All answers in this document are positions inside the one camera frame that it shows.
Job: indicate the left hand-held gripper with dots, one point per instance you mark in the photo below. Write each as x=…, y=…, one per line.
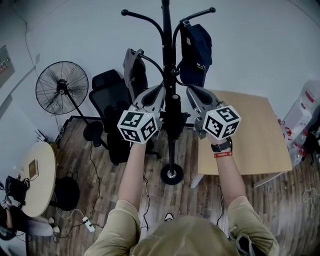
x=137, y=123

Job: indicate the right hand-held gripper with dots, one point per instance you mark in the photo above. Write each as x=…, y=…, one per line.
x=221, y=122

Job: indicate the black umbrella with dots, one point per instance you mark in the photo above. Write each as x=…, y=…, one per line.
x=175, y=120

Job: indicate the black metal coat rack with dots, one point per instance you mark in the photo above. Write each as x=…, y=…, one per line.
x=167, y=50

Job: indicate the person's left forearm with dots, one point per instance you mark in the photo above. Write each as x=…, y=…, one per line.
x=132, y=170

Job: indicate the person's right forearm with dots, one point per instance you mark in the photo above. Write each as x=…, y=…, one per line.
x=230, y=177

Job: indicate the black wrist watch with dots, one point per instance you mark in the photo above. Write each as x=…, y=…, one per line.
x=221, y=146

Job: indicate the red wristband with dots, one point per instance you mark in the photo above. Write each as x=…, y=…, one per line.
x=223, y=154

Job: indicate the square wooden table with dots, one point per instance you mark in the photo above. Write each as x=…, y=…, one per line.
x=252, y=140

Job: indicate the black office chair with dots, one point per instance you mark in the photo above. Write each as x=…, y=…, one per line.
x=110, y=100

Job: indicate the grey hanging bag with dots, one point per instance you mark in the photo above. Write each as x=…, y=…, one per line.
x=135, y=75

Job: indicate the navy hanging bag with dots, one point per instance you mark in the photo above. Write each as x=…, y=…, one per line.
x=196, y=57

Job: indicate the stack of white boxes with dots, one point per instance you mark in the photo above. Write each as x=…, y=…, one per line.
x=303, y=117

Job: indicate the black standing fan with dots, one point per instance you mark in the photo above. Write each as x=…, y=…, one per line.
x=61, y=87

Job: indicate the person's black white shoe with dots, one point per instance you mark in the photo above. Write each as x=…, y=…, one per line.
x=169, y=216

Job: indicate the black round floor bag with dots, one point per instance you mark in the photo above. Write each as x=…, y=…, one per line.
x=66, y=193

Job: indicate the white power strip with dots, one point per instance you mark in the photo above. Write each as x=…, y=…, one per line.
x=88, y=223

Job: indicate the brown book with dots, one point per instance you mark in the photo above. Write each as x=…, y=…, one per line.
x=33, y=170

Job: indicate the round wooden table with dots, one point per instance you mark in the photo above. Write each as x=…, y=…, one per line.
x=41, y=185

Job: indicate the person's khaki shirt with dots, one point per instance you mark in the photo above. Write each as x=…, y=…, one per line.
x=180, y=237

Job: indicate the black equipment bag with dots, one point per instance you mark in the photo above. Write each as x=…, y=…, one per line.
x=16, y=188

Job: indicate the white rounded seat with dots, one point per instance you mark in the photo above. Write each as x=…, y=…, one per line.
x=38, y=226

